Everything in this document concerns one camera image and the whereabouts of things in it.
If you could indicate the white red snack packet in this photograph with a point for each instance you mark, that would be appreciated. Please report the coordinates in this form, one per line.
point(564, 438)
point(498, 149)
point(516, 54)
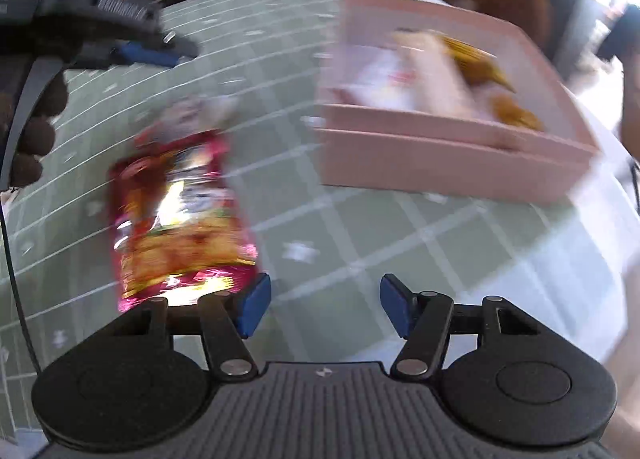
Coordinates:
point(392, 71)

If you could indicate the yellow snack packet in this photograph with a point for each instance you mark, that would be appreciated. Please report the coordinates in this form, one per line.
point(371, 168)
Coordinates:
point(515, 114)

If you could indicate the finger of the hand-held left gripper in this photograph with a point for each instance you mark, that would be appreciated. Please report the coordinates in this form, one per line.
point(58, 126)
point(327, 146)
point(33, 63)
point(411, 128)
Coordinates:
point(150, 55)
point(110, 6)

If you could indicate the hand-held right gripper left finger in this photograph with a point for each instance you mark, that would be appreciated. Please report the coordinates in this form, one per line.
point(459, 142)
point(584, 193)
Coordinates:
point(255, 304)

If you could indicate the pink gift box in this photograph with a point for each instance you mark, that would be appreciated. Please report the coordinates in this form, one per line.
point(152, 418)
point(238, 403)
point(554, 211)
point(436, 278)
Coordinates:
point(425, 159)

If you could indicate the person's left hand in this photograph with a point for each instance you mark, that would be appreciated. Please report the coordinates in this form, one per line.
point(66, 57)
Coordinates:
point(45, 94)

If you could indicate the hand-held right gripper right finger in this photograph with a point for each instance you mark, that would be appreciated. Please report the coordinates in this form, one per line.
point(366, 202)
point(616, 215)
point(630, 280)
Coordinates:
point(395, 306)

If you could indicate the pink scalloped tissue paper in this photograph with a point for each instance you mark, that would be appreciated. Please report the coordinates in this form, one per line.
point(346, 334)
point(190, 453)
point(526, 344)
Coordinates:
point(440, 79)

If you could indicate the green checked tablecloth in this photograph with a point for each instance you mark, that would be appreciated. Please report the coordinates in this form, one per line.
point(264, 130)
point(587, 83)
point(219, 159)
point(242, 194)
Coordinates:
point(300, 189)

